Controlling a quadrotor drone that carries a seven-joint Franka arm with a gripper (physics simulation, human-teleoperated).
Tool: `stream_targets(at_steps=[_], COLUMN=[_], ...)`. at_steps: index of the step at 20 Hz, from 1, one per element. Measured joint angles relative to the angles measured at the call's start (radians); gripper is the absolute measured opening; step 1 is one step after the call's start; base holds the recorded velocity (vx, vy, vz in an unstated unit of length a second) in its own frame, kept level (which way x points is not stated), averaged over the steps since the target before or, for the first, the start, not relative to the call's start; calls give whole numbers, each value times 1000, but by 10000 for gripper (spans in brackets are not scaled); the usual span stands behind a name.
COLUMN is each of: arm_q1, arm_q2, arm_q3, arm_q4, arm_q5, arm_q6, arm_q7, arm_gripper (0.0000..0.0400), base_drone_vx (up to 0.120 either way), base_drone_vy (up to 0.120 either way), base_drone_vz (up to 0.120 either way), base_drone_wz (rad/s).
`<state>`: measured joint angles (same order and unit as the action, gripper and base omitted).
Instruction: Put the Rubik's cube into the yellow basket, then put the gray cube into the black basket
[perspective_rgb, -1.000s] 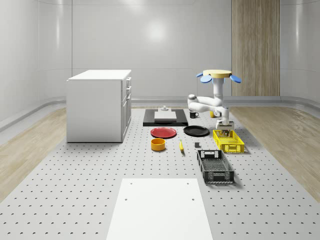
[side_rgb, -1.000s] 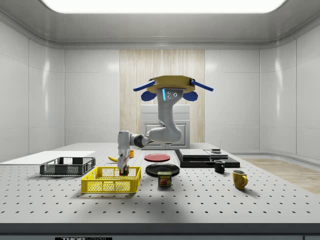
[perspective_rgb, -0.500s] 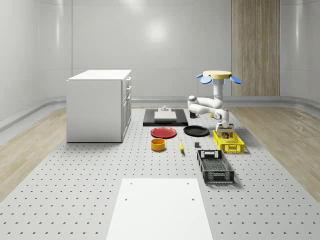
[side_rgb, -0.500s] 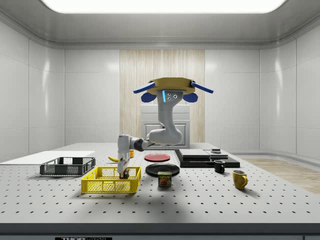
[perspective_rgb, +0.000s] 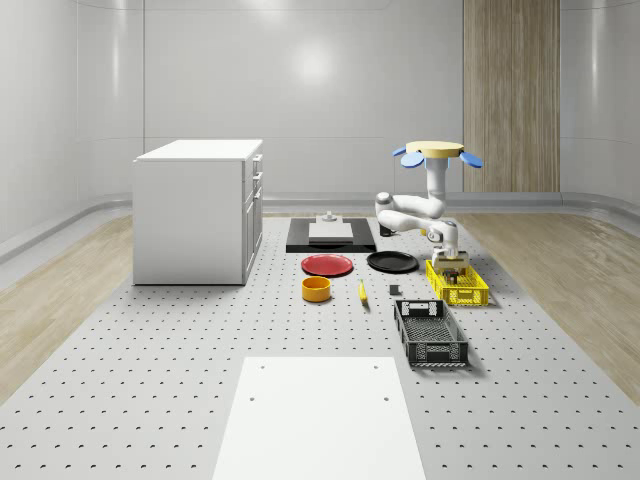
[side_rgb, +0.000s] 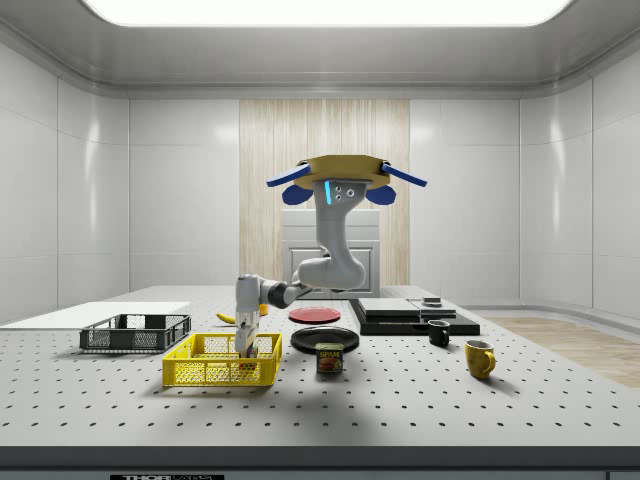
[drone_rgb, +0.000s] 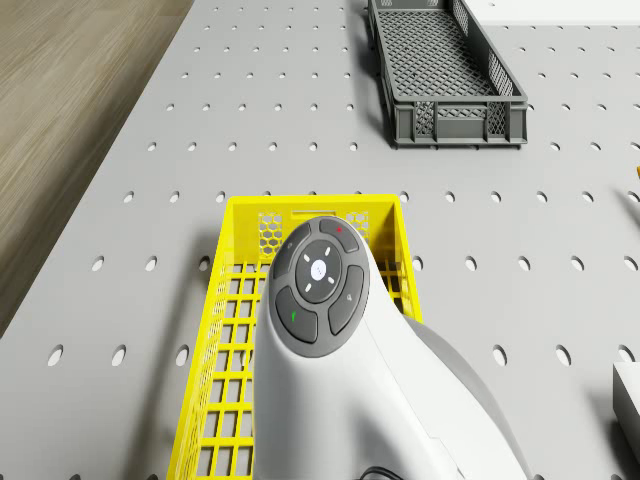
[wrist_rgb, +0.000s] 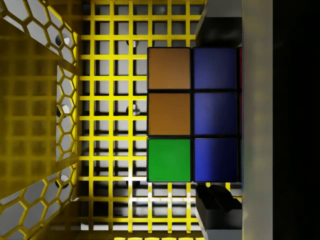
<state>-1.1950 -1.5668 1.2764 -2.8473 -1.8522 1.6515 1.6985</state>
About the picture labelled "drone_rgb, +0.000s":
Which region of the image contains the dark grey basket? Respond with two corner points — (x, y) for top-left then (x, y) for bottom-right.
(367, 0), (530, 150)

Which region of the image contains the grey cube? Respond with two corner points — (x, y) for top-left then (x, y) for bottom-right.
(612, 361), (640, 452)

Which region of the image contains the white board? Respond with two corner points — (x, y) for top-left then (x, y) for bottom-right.
(458, 0), (640, 26)

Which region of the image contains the yellow basket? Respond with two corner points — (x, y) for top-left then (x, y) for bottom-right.
(166, 193), (424, 480)

